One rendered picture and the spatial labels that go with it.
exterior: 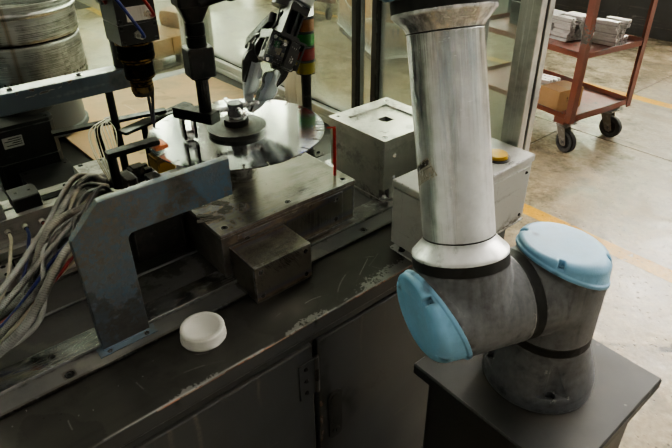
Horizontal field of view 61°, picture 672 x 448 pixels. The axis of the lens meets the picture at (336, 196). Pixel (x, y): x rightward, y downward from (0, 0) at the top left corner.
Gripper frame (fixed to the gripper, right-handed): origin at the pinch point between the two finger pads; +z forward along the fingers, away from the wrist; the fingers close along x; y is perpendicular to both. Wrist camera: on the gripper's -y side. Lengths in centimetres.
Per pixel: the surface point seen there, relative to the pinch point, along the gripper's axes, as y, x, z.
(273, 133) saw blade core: 5.8, 3.9, 3.4
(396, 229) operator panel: 21.2, 27.1, 11.8
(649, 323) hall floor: -4, 163, 21
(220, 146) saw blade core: 6.5, -5.0, 8.8
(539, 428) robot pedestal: 61, 30, 26
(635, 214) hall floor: -53, 207, -16
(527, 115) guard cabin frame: 22, 46, -17
